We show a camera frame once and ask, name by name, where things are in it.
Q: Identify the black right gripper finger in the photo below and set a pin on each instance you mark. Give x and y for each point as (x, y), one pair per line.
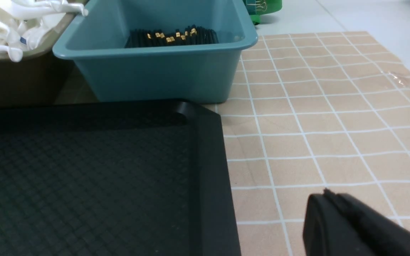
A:
(338, 224)

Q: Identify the checked beige table mat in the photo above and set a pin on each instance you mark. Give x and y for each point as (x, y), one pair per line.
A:
(309, 111)

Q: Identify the black plastic serving tray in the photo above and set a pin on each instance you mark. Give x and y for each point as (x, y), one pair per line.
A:
(146, 178)

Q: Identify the green cloth backdrop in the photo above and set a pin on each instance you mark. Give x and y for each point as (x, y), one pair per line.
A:
(257, 8)

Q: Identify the bundle of black chopsticks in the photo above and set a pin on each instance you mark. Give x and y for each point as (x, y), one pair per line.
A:
(191, 35)

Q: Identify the teal plastic chopstick bin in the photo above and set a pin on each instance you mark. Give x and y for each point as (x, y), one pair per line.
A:
(200, 73)

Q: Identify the olive plastic spoon bin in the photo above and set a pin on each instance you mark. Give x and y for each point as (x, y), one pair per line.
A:
(39, 77)

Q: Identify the pile of white spoons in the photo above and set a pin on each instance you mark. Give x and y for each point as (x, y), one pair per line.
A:
(24, 24)

